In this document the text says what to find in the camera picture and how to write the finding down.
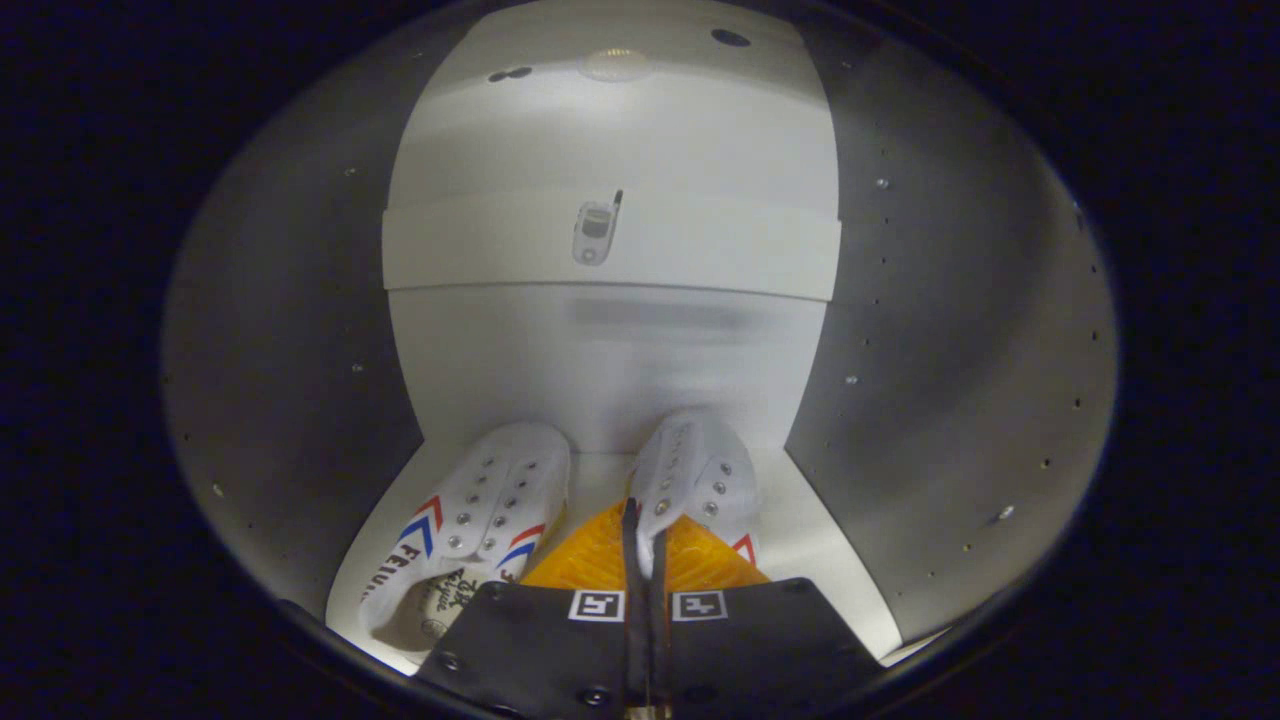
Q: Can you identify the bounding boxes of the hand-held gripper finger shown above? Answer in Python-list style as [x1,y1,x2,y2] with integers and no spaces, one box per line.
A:
[648,512,886,720]
[415,498,646,720]

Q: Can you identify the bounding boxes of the white lace-up shoe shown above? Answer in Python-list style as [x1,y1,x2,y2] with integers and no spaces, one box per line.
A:
[358,420,573,669]
[628,408,761,581]

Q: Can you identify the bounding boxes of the grey shoe cabinet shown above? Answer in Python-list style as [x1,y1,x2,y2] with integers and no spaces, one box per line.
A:
[160,0,1121,681]

